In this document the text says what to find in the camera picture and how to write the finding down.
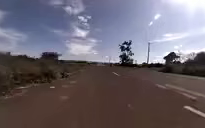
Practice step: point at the tall dark tree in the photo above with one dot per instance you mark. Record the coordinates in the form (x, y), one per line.
(126, 52)

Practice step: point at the reddish brown asphalt road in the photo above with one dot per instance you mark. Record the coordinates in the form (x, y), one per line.
(103, 100)

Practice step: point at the utility pole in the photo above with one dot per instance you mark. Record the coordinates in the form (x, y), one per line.
(148, 52)

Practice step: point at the low wide dark tree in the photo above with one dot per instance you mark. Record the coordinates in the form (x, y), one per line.
(50, 55)

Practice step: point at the round dark tree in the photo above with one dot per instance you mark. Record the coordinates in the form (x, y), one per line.
(171, 57)

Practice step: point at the white road edge line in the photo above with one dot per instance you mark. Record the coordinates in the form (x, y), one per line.
(21, 88)

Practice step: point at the dry grass verge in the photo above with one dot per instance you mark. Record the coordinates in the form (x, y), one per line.
(16, 73)

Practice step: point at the white dashed centre line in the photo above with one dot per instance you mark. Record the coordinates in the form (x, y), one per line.
(190, 90)

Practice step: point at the dark bushes and trees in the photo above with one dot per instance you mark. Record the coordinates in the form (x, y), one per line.
(195, 65)

